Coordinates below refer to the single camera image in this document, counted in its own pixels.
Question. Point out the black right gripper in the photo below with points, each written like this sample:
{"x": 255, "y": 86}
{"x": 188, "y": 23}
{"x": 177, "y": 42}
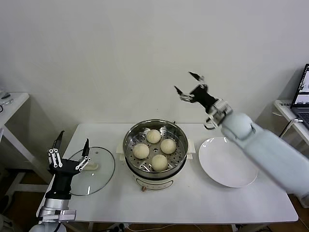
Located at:
{"x": 204, "y": 96}

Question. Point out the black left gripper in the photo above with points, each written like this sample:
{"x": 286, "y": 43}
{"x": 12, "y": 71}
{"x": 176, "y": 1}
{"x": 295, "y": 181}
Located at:
{"x": 62, "y": 174}

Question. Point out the white steamed baozi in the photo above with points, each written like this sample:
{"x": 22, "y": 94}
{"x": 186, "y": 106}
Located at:
{"x": 153, "y": 136}
{"x": 159, "y": 162}
{"x": 168, "y": 146}
{"x": 141, "y": 151}

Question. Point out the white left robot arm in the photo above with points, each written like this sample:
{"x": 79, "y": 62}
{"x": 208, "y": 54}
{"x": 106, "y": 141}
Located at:
{"x": 54, "y": 204}

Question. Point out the steel steamer pot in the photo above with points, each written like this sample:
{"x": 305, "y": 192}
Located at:
{"x": 178, "y": 142}

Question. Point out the white side table with glasses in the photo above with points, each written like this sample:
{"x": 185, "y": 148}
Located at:
{"x": 14, "y": 102}

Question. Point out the clear safety glasses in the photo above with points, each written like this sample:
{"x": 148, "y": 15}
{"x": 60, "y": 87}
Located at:
{"x": 7, "y": 102}

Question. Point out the white round plate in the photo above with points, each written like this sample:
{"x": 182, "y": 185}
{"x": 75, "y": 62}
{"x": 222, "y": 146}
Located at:
{"x": 227, "y": 164}

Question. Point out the small black pen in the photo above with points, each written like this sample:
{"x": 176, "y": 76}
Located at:
{"x": 5, "y": 96}

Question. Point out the white power strip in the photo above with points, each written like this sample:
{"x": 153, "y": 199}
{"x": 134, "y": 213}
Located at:
{"x": 118, "y": 227}

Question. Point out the white electric cooker pot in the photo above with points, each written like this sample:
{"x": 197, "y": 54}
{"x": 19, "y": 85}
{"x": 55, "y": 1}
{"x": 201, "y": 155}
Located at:
{"x": 154, "y": 181}

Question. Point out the white side table with laptop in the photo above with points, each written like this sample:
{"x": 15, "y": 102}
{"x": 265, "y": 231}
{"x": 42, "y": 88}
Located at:
{"x": 281, "y": 108}

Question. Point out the open laptop computer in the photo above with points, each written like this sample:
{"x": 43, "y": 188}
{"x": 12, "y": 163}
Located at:
{"x": 301, "y": 110}

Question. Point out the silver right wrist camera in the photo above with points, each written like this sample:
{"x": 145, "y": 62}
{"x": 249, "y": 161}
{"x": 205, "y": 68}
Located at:
{"x": 222, "y": 107}

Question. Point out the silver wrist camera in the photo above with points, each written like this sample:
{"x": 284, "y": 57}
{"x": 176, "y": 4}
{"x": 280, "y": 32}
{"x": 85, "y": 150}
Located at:
{"x": 66, "y": 215}
{"x": 222, "y": 107}

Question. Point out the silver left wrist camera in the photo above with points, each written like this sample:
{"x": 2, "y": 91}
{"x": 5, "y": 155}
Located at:
{"x": 66, "y": 215}

